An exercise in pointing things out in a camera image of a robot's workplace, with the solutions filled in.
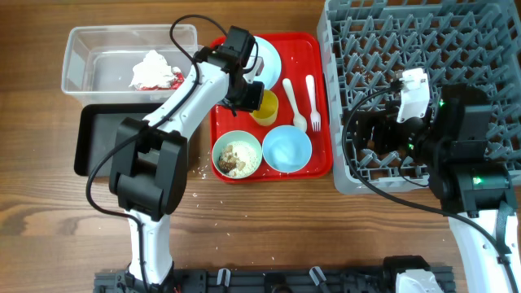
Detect green bowl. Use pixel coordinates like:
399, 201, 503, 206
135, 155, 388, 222
212, 130, 262, 180

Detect yellow plastic cup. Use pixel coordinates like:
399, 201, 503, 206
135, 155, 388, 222
250, 90, 279, 126

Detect light blue plate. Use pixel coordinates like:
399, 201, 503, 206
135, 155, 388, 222
254, 36, 282, 90

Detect clear plastic bin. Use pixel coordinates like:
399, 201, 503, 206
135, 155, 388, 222
61, 24, 191, 106

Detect rice and food scraps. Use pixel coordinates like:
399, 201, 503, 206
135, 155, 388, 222
217, 141, 260, 179

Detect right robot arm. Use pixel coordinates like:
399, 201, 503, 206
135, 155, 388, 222
342, 84, 520, 292

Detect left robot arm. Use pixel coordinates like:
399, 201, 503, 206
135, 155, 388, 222
109, 44, 264, 292

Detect red serving tray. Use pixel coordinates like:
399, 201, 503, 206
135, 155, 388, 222
209, 33, 333, 183

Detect white plastic fork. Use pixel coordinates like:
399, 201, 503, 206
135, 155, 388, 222
305, 75, 322, 132

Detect black plastic tray bin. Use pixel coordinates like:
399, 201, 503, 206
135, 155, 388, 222
74, 103, 185, 176

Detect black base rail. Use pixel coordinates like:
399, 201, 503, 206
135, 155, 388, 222
93, 266, 455, 293

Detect grey dishwasher rack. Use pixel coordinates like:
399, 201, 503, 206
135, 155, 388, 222
317, 0, 520, 195

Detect light blue bowl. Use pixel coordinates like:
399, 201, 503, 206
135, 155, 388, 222
262, 125, 313, 173

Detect red snack wrapper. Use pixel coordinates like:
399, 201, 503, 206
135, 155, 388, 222
136, 67, 185, 91

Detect white plastic spoon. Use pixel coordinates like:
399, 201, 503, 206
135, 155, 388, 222
282, 78, 307, 132

